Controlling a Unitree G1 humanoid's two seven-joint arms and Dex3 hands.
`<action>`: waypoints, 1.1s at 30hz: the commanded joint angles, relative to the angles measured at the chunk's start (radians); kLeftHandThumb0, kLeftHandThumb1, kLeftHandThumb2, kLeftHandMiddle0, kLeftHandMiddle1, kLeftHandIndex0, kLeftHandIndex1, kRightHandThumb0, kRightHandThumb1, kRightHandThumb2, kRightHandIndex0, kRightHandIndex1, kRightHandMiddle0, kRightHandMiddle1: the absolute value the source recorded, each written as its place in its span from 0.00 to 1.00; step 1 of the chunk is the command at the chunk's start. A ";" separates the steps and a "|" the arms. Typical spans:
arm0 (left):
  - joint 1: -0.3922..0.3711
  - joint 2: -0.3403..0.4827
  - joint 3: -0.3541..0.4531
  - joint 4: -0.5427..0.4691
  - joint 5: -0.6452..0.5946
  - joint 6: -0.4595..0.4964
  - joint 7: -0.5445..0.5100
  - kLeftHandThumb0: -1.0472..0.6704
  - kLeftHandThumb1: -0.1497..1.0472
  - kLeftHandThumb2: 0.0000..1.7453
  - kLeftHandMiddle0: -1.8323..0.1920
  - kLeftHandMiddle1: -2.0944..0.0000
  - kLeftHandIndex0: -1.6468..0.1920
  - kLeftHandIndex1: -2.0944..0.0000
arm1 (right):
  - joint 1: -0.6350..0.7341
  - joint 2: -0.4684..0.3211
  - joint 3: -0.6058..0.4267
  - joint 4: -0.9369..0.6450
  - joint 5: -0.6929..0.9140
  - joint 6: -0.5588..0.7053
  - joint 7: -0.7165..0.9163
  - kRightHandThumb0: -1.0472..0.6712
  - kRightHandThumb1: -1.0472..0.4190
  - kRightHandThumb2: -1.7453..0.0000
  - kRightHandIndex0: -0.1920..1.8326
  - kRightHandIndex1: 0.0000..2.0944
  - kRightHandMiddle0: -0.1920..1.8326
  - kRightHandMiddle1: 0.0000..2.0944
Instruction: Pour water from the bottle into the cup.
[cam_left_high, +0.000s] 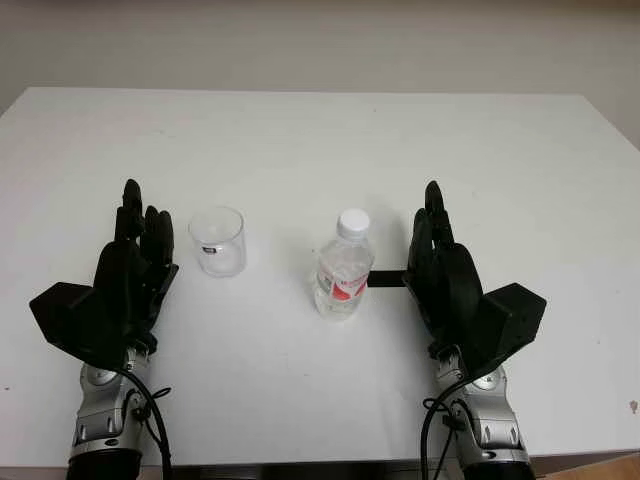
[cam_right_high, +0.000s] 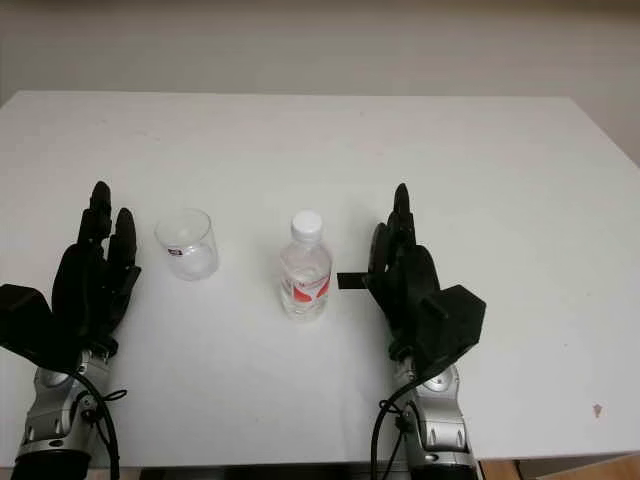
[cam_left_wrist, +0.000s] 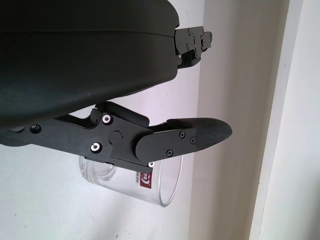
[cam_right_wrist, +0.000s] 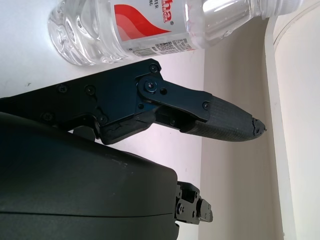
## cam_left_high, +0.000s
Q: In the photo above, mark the clear glass cup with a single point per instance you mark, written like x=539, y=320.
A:
x=220, y=260

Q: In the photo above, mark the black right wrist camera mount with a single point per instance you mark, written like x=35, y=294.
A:
x=510, y=320

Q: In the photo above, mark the clear plastic water bottle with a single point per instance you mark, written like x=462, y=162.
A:
x=345, y=265

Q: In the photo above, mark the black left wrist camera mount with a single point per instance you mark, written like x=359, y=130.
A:
x=65, y=315

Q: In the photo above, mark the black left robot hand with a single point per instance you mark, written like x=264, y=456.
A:
x=125, y=270

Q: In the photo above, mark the black tape strip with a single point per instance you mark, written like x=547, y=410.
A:
x=385, y=279

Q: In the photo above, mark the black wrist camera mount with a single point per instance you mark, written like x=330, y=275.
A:
x=510, y=320
x=65, y=315

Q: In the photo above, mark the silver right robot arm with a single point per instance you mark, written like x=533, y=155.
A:
x=495, y=415

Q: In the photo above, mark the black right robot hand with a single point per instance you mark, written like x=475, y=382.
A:
x=445, y=275

